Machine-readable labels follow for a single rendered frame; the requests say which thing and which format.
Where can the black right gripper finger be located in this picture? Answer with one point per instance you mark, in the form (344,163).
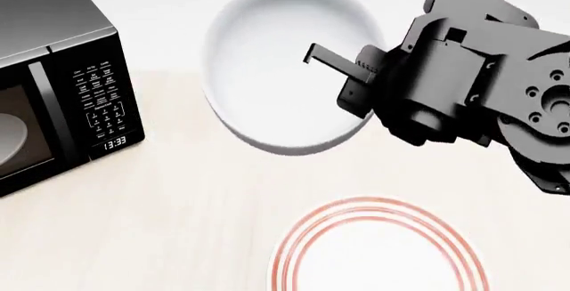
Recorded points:
(354,99)
(338,62)

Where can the white bowl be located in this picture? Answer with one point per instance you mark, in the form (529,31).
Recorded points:
(267,70)

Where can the white plate with red rings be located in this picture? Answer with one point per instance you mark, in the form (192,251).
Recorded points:
(374,257)

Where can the black microwave oven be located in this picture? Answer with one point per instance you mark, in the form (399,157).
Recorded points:
(67,37)

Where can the glass microwave turntable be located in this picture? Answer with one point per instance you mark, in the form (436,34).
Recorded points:
(11,141)

